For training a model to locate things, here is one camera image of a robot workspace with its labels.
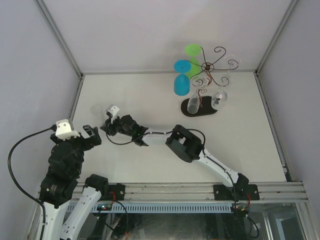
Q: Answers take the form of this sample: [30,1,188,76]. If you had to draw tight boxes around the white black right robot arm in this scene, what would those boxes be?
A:
[100,115,250,200]

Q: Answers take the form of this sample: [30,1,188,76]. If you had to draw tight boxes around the black camera cable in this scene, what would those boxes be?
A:
[7,126,57,226]
[104,113,241,203]

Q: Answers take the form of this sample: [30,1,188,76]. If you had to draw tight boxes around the black left camera cable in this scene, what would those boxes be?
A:
[7,126,57,226]

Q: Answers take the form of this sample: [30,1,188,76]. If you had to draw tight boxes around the metal wine glass rack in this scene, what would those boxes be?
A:
[180,44,241,117]

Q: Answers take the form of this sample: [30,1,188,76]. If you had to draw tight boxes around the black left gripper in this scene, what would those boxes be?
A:
[51,124,101,175]

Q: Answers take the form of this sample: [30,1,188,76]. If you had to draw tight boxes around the clear wine glass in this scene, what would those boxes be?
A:
[211,76,230,111]

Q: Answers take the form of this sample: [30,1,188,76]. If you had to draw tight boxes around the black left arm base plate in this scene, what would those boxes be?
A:
[99,183,126,201]

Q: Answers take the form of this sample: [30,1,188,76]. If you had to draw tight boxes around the black right camera cable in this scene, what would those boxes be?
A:
[104,113,241,203]

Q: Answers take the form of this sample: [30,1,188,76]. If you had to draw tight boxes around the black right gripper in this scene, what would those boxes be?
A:
[101,113,134,137]

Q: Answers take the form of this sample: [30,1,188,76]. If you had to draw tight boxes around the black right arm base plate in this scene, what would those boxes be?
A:
[213,184,260,202]

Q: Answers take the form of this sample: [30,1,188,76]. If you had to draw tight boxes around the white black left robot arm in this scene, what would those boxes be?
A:
[37,122,110,240]

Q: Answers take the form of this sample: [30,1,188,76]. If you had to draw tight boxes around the aluminium mounting rail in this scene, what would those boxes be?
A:
[123,182,308,203]

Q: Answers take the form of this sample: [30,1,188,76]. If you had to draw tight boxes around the clear tall champagne flute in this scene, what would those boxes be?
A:
[220,54,241,88]

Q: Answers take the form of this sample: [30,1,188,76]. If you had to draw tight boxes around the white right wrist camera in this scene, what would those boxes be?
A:
[106,104,120,123]

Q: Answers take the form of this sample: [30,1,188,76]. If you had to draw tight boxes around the blue slotted cable duct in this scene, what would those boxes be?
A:
[67,202,235,214]

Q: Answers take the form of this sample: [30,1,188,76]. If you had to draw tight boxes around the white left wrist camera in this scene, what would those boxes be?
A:
[55,119,80,141]

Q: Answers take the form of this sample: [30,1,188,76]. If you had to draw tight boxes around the clear flute glass front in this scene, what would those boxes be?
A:
[187,75,210,115]

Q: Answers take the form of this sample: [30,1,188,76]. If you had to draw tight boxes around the green plastic wine glass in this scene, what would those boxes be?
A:
[185,43,202,79]

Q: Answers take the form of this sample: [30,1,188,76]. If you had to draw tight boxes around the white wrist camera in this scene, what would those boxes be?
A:
[106,104,120,123]
[55,119,80,141]

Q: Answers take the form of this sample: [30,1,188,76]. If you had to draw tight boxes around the blue plastic wine glass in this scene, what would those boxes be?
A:
[173,59,191,96]

